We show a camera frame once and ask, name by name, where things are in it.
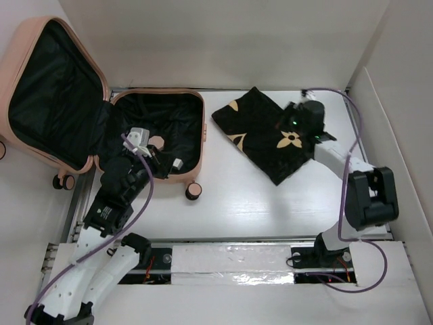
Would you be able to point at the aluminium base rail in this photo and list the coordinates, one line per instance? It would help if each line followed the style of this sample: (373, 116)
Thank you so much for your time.
(347, 269)

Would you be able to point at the black towel with beige flowers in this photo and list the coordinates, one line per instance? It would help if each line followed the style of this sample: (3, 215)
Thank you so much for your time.
(257, 127)

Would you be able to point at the pink octagonal jar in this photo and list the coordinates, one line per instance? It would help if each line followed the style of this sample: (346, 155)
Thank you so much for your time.
(157, 141)

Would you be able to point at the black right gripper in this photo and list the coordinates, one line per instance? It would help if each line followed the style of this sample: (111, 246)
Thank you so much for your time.
(291, 109)

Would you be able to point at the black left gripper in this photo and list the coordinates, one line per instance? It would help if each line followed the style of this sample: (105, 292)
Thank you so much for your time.
(163, 161)

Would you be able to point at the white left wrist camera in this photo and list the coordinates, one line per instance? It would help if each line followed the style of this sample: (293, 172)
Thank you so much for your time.
(137, 142)

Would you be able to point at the white rectangular box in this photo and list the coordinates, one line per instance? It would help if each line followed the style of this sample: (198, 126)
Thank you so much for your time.
(177, 164)

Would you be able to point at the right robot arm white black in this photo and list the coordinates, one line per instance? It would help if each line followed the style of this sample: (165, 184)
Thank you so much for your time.
(369, 197)

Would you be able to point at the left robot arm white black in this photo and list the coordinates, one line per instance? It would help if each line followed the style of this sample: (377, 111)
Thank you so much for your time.
(103, 254)

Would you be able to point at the pink hard-shell suitcase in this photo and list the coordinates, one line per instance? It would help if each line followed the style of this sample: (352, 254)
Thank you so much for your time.
(56, 105)

